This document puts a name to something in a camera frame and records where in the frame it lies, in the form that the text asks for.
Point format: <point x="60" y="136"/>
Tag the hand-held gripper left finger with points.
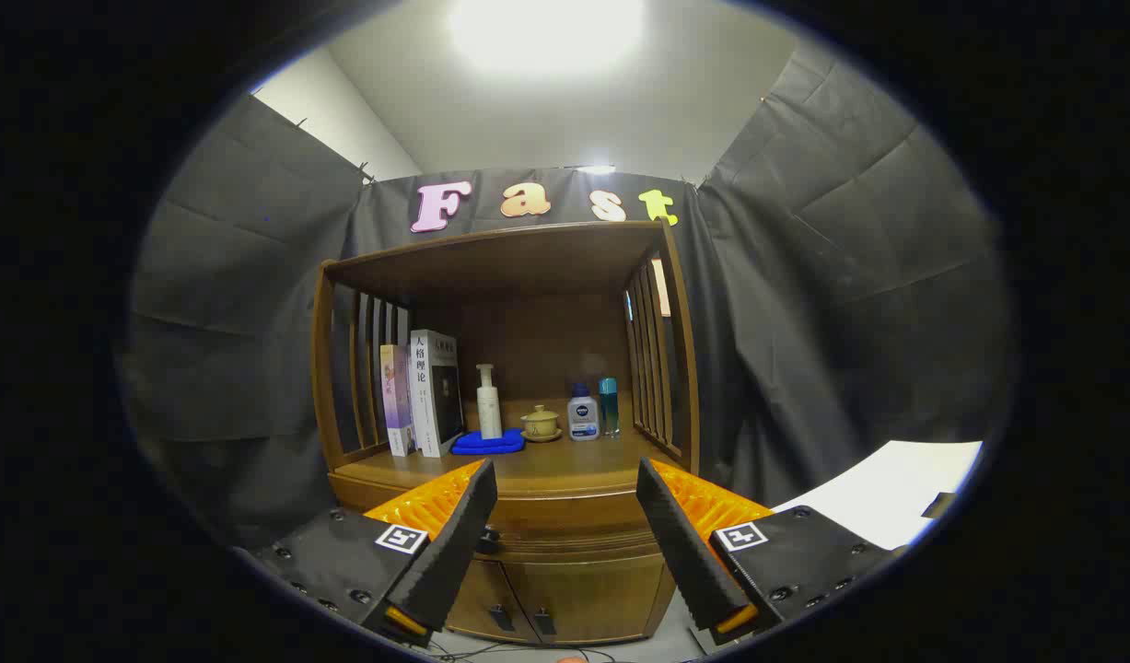
<point x="454" y="543"/>

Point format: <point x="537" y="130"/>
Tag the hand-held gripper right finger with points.
<point x="684" y="543"/>

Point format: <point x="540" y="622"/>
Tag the black drawer knob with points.
<point x="488" y="538"/>

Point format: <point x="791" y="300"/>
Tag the wooden countertop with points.
<point x="574" y="460"/>

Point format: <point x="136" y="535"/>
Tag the brown wooden cabinet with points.
<point x="564" y="350"/>

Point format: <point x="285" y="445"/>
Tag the blue folded cloth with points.
<point x="486" y="445"/>

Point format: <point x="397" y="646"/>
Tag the white pump bottle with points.
<point x="489" y="410"/>

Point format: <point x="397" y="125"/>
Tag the beige lidded teacup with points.
<point x="541" y="424"/>

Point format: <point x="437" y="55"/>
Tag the purple book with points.
<point x="397" y="405"/>

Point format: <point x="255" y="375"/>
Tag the thick white book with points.
<point x="426" y="396"/>

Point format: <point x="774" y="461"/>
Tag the teal bottle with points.
<point x="609" y="405"/>

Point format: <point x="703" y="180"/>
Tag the white lotion bottle blue cap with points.
<point x="583" y="419"/>

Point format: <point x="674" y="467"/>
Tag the black backdrop cloth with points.
<point x="251" y="322"/>

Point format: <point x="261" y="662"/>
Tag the small ceiling light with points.
<point x="597" y="169"/>

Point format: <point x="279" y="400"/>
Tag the large ceiling light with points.
<point x="546" y="32"/>

